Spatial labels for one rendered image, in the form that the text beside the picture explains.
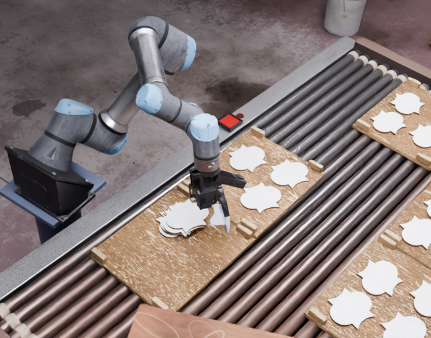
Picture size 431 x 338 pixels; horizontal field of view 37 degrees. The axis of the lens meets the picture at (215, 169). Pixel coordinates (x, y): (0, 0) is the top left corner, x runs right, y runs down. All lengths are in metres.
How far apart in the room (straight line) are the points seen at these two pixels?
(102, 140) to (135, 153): 1.47
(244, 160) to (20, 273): 0.87
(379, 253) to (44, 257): 1.07
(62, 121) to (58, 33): 2.56
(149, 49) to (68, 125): 0.46
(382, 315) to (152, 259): 0.73
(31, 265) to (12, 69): 2.51
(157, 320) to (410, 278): 0.82
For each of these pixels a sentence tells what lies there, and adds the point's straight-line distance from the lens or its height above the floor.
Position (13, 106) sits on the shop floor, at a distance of 4.19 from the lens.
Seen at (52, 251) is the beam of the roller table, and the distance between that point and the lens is 2.16.
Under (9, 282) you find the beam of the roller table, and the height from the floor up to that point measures 0.91.
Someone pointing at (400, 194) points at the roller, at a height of 0.92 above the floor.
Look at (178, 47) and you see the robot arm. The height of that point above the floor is 1.39.
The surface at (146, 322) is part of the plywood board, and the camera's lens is 1.83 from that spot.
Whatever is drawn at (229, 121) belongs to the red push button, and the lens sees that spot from 2.57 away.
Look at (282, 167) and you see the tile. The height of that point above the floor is 0.94.
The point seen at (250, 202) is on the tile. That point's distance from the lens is 2.24.
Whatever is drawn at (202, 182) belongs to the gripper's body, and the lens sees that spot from 1.85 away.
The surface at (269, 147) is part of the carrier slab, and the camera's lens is 2.46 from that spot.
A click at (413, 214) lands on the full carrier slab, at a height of 0.94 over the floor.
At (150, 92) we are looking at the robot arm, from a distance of 1.77.
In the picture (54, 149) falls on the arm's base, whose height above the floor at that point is 1.06.
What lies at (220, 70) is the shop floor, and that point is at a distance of 4.40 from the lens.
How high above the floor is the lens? 2.60
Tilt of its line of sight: 45 degrees down
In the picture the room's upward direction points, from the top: 4 degrees clockwise
